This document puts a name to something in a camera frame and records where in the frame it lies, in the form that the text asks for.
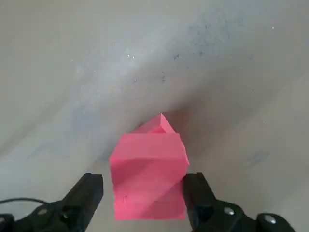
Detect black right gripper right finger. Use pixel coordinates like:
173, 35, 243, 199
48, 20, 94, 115
184, 172, 294, 232

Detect red foam block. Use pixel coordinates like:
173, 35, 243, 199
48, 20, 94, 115
109, 132, 190, 221

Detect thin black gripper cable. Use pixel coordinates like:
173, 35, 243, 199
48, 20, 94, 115
0, 197, 69, 218

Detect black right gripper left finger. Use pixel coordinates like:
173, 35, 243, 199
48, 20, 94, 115
0, 172, 104, 232

